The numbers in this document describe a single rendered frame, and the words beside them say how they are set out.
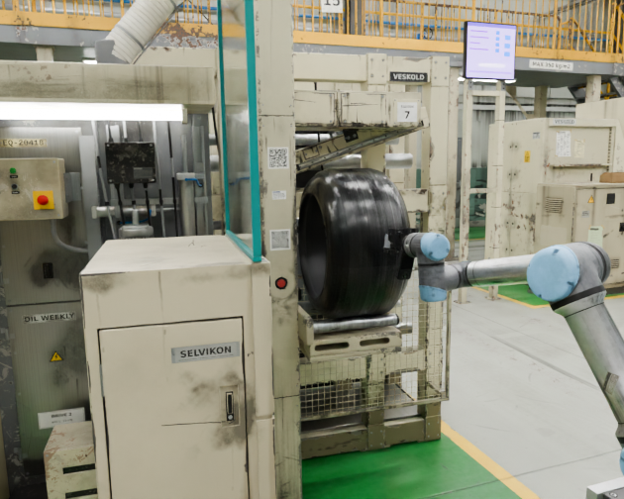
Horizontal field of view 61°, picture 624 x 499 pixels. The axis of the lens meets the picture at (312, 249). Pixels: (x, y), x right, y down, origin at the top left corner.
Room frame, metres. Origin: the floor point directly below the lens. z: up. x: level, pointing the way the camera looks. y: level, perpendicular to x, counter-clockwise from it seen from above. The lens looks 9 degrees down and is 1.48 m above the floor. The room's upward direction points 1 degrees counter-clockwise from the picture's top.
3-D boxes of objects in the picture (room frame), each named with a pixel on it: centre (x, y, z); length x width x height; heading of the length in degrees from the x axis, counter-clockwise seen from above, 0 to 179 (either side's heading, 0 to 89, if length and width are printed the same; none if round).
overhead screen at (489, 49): (5.61, -1.83, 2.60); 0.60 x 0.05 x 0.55; 109
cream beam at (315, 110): (2.36, -0.15, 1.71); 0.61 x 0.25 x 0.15; 105
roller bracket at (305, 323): (2.00, 0.06, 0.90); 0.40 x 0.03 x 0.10; 15
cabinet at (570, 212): (6.01, -3.11, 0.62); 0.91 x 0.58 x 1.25; 109
